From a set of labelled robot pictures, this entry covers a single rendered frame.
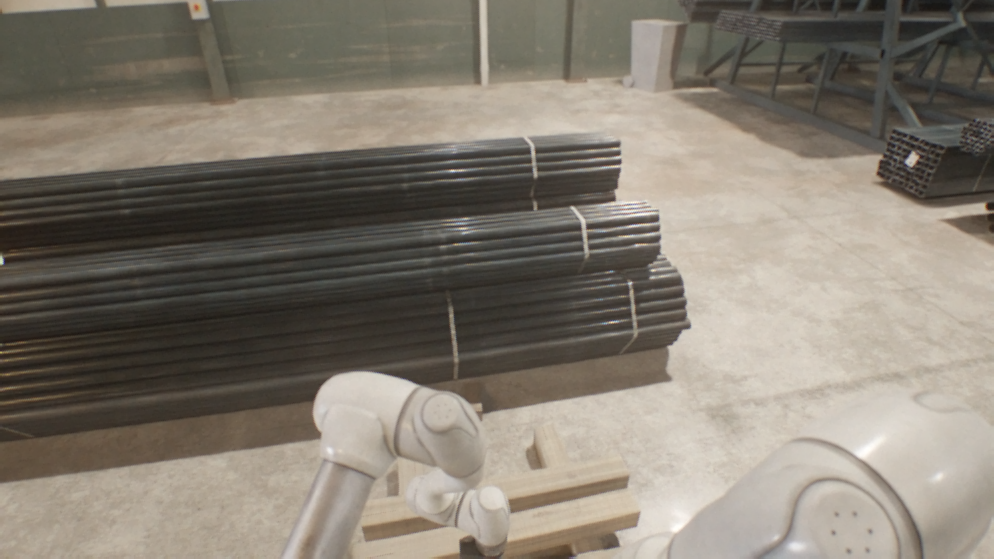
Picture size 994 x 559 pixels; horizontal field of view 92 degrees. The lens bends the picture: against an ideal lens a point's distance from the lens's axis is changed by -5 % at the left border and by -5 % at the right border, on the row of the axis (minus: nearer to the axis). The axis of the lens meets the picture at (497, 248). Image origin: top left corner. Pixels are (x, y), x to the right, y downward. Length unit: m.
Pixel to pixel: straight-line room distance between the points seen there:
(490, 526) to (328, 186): 1.79
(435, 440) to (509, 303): 1.58
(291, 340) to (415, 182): 0.96
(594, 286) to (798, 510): 2.16
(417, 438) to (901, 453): 0.68
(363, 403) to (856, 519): 0.75
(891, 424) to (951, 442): 0.05
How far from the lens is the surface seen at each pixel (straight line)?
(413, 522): 2.04
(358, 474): 0.97
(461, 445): 0.91
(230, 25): 9.42
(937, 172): 5.86
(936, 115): 9.39
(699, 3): 8.77
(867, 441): 0.53
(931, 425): 0.57
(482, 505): 1.41
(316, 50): 9.22
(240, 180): 2.73
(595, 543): 2.08
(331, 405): 1.00
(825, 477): 0.44
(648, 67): 9.00
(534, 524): 1.98
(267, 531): 2.37
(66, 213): 3.07
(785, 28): 7.16
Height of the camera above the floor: 1.89
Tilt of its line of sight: 30 degrees down
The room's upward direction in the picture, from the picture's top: 1 degrees counter-clockwise
